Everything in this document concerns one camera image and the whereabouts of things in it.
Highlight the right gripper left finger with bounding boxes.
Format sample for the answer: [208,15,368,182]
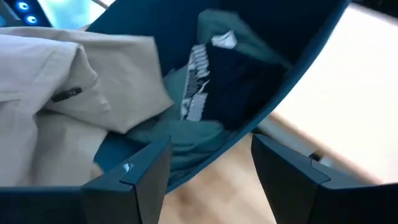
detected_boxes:
[0,135,174,224]

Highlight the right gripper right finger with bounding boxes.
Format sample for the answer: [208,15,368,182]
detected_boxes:
[250,133,398,224]

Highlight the teal shirt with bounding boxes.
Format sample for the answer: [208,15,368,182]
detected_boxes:
[126,9,293,184]

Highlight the navy Puma boxer briefs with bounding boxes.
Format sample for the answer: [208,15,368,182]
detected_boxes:
[180,29,289,131]

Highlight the khaki shorts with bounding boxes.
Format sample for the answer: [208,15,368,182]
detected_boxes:
[0,26,174,187]

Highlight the navy white striped fabric bin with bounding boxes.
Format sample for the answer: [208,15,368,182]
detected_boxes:
[86,0,352,194]

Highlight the light wooden desk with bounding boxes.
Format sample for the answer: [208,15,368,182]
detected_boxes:
[269,2,398,185]

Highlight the black device blue ring lights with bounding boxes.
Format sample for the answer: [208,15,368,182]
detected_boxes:
[0,0,52,28]

